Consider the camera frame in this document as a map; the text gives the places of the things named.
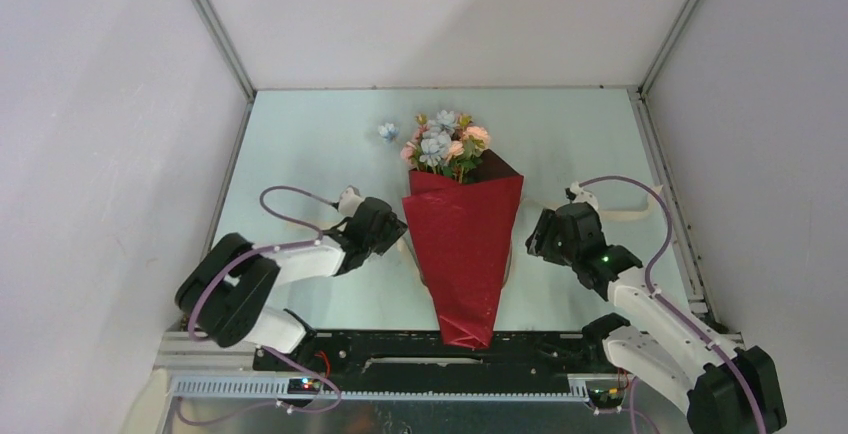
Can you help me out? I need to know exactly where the red wrapping paper sheet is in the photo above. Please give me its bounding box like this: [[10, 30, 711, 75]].
[[402, 150, 524, 350]]

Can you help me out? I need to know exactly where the right circuit board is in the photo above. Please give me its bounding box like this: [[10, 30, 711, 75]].
[[586, 388, 626, 413]]

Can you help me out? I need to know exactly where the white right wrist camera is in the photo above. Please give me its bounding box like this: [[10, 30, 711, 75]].
[[565, 182, 600, 212]]

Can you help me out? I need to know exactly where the blue flower stem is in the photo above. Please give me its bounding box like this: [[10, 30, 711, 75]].
[[418, 110, 459, 168]]

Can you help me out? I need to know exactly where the cream ribbon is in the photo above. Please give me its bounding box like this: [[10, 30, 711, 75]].
[[397, 185, 665, 287]]

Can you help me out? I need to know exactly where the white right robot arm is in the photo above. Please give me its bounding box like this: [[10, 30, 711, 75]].
[[526, 202, 787, 433]]

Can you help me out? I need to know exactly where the left circuit board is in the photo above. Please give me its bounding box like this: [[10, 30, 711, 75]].
[[286, 377, 323, 395]]

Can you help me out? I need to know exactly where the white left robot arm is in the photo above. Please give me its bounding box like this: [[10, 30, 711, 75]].
[[175, 192, 408, 371]]

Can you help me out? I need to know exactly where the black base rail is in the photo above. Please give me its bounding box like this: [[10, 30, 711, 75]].
[[289, 330, 631, 395]]

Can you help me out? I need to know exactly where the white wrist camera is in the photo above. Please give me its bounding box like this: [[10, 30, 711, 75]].
[[565, 182, 600, 212], [337, 185, 365, 217]]

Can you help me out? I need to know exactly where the circuit board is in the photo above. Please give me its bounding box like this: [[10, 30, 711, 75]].
[[586, 388, 626, 413], [286, 377, 323, 395]]

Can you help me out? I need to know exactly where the peach rose stem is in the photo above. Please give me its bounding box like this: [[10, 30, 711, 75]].
[[442, 113, 491, 183]]

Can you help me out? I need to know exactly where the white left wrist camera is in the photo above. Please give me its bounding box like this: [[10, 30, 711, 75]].
[[337, 185, 365, 217]]

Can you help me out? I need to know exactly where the pink rose stem with blue bud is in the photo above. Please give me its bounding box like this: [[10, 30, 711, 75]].
[[377, 122, 399, 144]]

